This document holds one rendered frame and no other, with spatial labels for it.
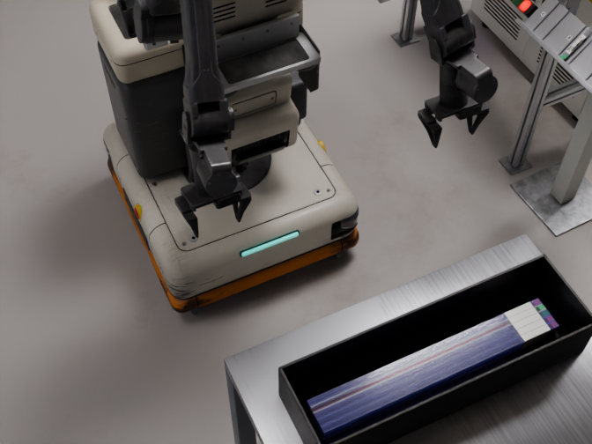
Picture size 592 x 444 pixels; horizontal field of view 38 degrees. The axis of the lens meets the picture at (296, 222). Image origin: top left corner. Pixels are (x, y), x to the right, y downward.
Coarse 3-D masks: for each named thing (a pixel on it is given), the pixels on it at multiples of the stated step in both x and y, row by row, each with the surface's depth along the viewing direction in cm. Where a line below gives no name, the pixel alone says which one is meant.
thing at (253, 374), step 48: (528, 240) 181; (432, 288) 173; (288, 336) 167; (336, 336) 167; (240, 384) 160; (528, 384) 161; (576, 384) 161; (240, 432) 183; (288, 432) 155; (432, 432) 155; (480, 432) 155; (528, 432) 155; (576, 432) 155
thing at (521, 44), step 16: (480, 0) 332; (496, 0) 322; (544, 0) 296; (480, 16) 336; (496, 16) 326; (512, 16) 317; (576, 16) 284; (496, 32) 330; (512, 32) 320; (512, 48) 325; (528, 48) 315; (528, 64) 319; (560, 80) 305; (576, 96) 300; (576, 112) 304
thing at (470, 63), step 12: (432, 48) 162; (468, 48) 163; (444, 60) 162; (456, 60) 162; (468, 60) 161; (480, 60) 160; (468, 72) 159; (480, 72) 158; (456, 84) 163; (468, 84) 160; (480, 84) 159; (492, 84) 161; (480, 96) 161
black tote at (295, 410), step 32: (544, 256) 165; (480, 288) 163; (512, 288) 170; (544, 288) 169; (416, 320) 160; (448, 320) 167; (480, 320) 168; (576, 320) 162; (320, 352) 152; (352, 352) 158; (384, 352) 163; (544, 352) 155; (576, 352) 163; (288, 384) 148; (320, 384) 159; (448, 384) 159; (480, 384) 152; (512, 384) 160; (384, 416) 155; (416, 416) 149
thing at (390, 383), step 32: (512, 320) 164; (544, 320) 164; (416, 352) 159; (448, 352) 160; (480, 352) 160; (512, 352) 163; (352, 384) 155; (384, 384) 155; (416, 384) 156; (320, 416) 152; (352, 416) 152
